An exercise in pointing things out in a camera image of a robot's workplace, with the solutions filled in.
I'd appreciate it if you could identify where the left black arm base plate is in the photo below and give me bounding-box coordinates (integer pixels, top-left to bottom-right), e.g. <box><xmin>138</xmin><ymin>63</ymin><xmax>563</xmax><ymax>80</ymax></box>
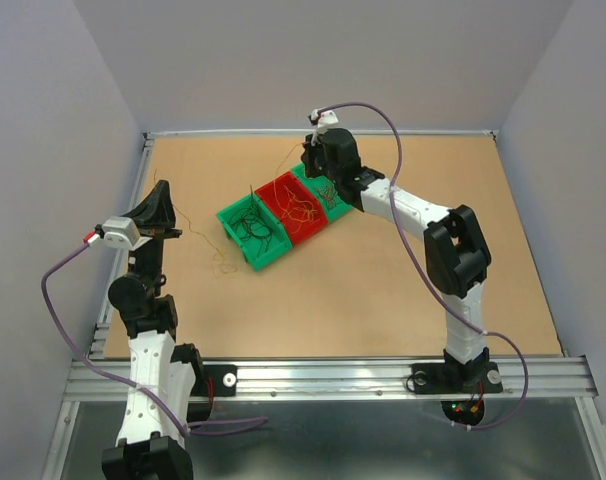
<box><xmin>191</xmin><ymin>363</ymin><xmax>238</xmax><ymax>398</ymax></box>

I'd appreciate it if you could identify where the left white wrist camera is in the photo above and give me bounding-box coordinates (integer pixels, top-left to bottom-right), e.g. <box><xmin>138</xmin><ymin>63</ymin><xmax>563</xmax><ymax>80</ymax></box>
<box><xmin>83</xmin><ymin>216</ymin><xmax>152</xmax><ymax>251</ymax></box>

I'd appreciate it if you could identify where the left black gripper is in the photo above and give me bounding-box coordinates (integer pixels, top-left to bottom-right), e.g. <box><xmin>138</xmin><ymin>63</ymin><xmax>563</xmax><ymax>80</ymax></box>
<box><xmin>118</xmin><ymin>180</ymin><xmax>181</xmax><ymax>297</ymax></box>

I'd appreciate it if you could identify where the yellow wire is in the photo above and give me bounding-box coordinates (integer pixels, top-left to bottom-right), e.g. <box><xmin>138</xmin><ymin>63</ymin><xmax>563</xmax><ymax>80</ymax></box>
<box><xmin>152</xmin><ymin>169</ymin><xmax>239</xmax><ymax>279</ymax></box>
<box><xmin>272</xmin><ymin>144</ymin><xmax>324</xmax><ymax>236</ymax></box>

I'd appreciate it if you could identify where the aluminium table edge frame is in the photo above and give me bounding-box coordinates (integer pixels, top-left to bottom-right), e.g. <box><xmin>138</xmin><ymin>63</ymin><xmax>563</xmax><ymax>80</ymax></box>
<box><xmin>87</xmin><ymin>130</ymin><xmax>499</xmax><ymax>359</ymax></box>

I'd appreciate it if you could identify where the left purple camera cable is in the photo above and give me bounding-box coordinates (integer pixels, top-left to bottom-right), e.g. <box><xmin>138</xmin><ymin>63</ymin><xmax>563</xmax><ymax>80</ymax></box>
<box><xmin>39</xmin><ymin>241</ymin><xmax>270</xmax><ymax>437</ymax></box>

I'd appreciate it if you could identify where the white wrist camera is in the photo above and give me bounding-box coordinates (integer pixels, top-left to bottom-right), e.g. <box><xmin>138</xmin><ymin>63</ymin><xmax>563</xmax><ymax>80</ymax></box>
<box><xmin>83</xmin><ymin>216</ymin><xmax>152</xmax><ymax>251</ymax></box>
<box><xmin>308</xmin><ymin>109</ymin><xmax>339</xmax><ymax>145</ymax></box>

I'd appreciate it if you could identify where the aluminium front rail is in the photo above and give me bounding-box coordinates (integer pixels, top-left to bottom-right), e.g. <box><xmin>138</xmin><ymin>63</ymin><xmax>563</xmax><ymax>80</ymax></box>
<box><xmin>62</xmin><ymin>355</ymin><xmax>598</xmax><ymax>401</ymax></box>

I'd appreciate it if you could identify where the brown wire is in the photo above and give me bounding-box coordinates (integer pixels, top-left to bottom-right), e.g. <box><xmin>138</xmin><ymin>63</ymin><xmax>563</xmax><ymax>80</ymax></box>
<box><xmin>230</xmin><ymin>184</ymin><xmax>279</xmax><ymax>256</ymax></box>

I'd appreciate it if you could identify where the far green plastic bin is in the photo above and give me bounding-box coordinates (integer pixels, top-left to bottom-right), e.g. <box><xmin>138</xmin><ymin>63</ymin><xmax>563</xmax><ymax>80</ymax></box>
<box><xmin>291</xmin><ymin>164</ymin><xmax>353</xmax><ymax>223</ymax></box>

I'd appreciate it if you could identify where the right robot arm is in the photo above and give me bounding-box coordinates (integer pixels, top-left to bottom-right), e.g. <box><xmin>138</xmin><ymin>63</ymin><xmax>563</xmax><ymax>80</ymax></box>
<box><xmin>301</xmin><ymin>128</ymin><xmax>491</xmax><ymax>395</ymax></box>

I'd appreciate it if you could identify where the red plastic bin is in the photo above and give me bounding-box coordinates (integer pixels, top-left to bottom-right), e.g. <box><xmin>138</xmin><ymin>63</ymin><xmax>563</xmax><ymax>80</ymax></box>
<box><xmin>256</xmin><ymin>172</ymin><xmax>328</xmax><ymax>247</ymax></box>

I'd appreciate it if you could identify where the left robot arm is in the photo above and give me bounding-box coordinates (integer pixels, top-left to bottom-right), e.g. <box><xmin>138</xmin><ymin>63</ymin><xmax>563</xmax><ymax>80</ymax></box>
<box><xmin>101</xmin><ymin>180</ymin><xmax>206</xmax><ymax>479</ymax></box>

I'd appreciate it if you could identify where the green plastic bin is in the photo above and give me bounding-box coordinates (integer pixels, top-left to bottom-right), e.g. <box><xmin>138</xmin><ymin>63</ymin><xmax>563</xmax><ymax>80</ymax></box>
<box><xmin>291</xmin><ymin>164</ymin><xmax>353</xmax><ymax>223</ymax></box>
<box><xmin>216</xmin><ymin>193</ymin><xmax>293</xmax><ymax>272</ymax></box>

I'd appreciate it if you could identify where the near green plastic bin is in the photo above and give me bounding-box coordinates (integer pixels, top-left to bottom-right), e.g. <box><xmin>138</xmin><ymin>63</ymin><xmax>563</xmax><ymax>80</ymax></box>
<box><xmin>216</xmin><ymin>193</ymin><xmax>293</xmax><ymax>272</ymax></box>

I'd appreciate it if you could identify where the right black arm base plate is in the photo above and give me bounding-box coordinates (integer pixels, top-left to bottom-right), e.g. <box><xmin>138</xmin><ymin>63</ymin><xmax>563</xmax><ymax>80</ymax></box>
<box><xmin>405</xmin><ymin>362</ymin><xmax>504</xmax><ymax>395</ymax></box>

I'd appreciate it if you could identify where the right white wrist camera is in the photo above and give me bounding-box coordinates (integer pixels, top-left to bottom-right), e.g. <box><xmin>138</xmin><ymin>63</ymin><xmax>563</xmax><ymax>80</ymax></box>
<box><xmin>308</xmin><ymin>109</ymin><xmax>339</xmax><ymax>145</ymax></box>

